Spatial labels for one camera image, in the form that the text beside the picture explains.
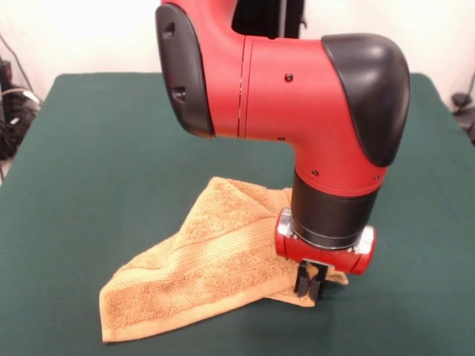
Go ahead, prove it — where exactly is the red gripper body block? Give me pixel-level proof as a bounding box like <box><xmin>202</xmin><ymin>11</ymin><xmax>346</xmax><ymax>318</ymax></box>
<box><xmin>274</xmin><ymin>207</ymin><xmax>378</xmax><ymax>277</ymax></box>

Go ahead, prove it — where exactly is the dark green table cloth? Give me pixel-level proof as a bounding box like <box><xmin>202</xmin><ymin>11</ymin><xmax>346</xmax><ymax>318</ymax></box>
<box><xmin>0</xmin><ymin>72</ymin><xmax>475</xmax><ymax>356</ymax></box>

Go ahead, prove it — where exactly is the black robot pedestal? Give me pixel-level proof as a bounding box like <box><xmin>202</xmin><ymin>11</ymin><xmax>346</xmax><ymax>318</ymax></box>
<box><xmin>229</xmin><ymin>0</ymin><xmax>309</xmax><ymax>41</ymax></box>

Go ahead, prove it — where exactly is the tan terry towel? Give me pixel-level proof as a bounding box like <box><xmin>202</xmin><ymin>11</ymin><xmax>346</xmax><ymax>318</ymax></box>
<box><xmin>99</xmin><ymin>177</ymin><xmax>350</xmax><ymax>344</ymax></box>

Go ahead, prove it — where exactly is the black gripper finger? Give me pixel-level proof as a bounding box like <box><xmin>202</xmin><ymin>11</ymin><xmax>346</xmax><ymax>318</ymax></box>
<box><xmin>293</xmin><ymin>260</ymin><xmax>312</xmax><ymax>298</ymax></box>
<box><xmin>309</xmin><ymin>263</ymin><xmax>330</xmax><ymax>301</ymax></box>

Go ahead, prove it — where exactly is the black and white cable bundle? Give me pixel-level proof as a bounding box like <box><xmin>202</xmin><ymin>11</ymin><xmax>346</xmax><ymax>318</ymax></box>
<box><xmin>0</xmin><ymin>85</ymin><xmax>42</xmax><ymax>160</ymax></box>

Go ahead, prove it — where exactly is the black floor plug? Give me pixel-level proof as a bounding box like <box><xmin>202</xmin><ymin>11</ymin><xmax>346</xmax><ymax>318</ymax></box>
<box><xmin>451</xmin><ymin>92</ymin><xmax>472</xmax><ymax>112</ymax></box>

